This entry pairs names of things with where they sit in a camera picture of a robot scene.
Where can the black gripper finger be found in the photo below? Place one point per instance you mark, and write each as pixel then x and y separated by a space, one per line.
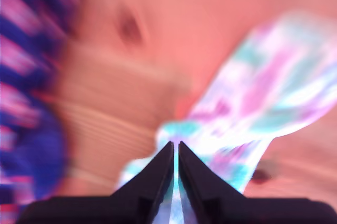
pixel 155 176
pixel 197 176

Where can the tie-dye crew sock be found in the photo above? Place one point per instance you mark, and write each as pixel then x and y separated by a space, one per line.
pixel 263 76

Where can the purple pink-patterned sock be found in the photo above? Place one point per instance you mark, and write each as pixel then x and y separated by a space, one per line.
pixel 21 50

